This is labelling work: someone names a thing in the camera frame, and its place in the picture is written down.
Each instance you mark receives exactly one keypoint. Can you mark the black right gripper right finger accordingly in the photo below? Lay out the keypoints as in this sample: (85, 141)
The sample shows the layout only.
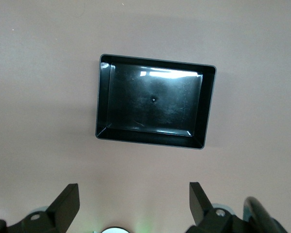
(203, 213)

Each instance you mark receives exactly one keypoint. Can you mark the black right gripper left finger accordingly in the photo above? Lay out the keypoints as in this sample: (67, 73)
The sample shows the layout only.
(63, 208)

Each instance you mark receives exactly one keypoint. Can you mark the black plastic box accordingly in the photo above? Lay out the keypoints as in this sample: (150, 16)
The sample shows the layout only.
(155, 102)

